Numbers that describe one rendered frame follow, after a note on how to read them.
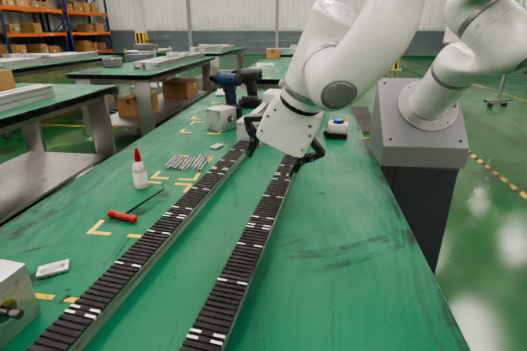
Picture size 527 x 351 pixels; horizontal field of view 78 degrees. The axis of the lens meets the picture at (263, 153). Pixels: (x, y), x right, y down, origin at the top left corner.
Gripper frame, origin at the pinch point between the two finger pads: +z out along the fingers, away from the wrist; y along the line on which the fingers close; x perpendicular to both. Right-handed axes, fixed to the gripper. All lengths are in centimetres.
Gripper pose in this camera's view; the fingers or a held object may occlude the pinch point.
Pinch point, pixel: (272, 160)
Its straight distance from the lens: 67.4
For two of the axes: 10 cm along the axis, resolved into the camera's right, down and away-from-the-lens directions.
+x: 3.0, -5.9, 7.5
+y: 9.0, 4.3, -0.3
